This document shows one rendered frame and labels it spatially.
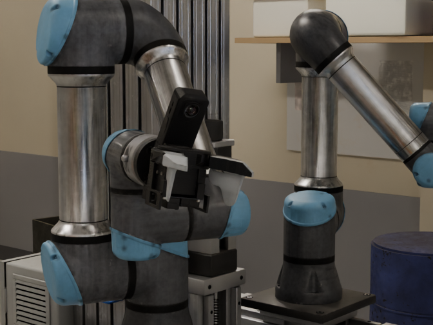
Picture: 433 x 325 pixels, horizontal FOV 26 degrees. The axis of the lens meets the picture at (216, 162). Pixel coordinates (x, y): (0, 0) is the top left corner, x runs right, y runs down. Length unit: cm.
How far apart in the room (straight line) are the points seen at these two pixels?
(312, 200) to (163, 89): 63
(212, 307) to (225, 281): 6
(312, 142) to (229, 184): 101
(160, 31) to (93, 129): 21
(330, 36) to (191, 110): 85
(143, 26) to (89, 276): 44
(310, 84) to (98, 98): 70
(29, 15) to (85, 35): 585
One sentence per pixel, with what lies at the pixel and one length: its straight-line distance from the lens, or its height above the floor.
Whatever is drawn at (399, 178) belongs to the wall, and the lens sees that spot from 538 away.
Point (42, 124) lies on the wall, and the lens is 737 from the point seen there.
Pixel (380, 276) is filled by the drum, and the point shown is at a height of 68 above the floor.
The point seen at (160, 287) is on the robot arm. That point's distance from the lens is 170.
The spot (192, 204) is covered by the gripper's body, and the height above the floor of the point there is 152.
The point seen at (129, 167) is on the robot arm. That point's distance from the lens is 133.
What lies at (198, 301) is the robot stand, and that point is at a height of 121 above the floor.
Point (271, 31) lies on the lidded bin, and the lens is 520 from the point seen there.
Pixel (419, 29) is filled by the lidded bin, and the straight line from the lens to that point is 481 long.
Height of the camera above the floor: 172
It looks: 7 degrees down
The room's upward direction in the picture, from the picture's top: straight up
